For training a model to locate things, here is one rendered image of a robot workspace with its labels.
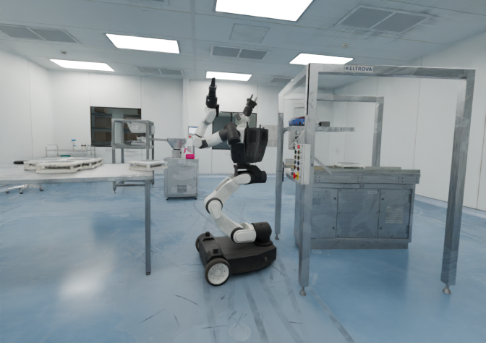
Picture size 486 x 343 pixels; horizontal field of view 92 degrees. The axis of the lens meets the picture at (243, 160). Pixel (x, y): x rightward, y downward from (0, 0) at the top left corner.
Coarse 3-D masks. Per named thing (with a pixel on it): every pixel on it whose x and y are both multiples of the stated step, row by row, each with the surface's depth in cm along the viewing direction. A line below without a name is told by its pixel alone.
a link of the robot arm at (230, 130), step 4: (232, 124) 183; (228, 128) 182; (232, 128) 181; (220, 132) 183; (224, 132) 182; (228, 132) 181; (232, 132) 180; (236, 132) 182; (220, 136) 183; (224, 136) 182; (228, 136) 180; (224, 140) 186
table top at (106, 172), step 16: (0, 176) 164; (16, 176) 165; (32, 176) 167; (48, 176) 168; (64, 176) 170; (80, 176) 172; (96, 176) 173; (112, 176) 175; (128, 176) 177; (144, 176) 181
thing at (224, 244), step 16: (256, 224) 212; (208, 240) 214; (224, 240) 220; (256, 240) 212; (208, 256) 184; (224, 256) 186; (240, 256) 190; (256, 256) 193; (272, 256) 205; (240, 272) 189
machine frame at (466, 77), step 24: (312, 72) 156; (336, 72) 157; (360, 72) 158; (384, 72) 158; (408, 72) 159; (432, 72) 160; (456, 72) 161; (336, 96) 255; (360, 96) 257; (312, 120) 159; (456, 120) 168; (312, 144) 160; (456, 144) 168; (312, 168) 161; (456, 168) 168; (456, 192) 168; (456, 216) 169; (456, 240) 171; (456, 264) 172
